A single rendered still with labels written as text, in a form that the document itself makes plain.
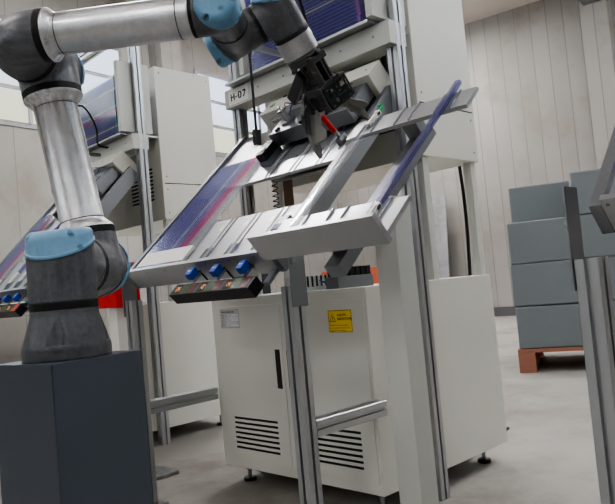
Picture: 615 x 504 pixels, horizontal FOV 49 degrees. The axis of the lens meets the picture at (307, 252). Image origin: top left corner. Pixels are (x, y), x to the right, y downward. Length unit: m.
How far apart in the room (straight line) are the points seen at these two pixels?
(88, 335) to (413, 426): 0.68
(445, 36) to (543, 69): 6.89
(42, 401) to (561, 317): 3.42
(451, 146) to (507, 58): 7.20
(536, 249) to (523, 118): 5.11
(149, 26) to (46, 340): 0.57
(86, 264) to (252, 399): 1.10
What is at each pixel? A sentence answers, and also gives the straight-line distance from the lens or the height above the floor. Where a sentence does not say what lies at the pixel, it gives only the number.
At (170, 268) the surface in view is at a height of 0.72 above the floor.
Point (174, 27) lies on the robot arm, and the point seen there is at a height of 1.11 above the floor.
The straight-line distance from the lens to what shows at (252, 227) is 1.80.
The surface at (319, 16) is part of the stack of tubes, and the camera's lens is 2.20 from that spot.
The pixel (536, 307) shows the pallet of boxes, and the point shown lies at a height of 0.38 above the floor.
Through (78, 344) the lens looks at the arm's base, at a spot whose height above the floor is 0.57.
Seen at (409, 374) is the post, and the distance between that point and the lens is 1.43.
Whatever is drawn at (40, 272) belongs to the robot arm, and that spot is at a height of 0.70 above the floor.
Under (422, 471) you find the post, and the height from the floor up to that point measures 0.23.
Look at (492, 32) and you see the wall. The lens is 9.58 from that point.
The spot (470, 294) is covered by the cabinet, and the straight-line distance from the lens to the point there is 2.22.
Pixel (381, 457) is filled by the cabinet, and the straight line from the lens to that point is 1.87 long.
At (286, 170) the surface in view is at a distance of 1.98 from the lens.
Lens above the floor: 0.64
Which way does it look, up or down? 3 degrees up
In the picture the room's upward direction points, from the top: 5 degrees counter-clockwise
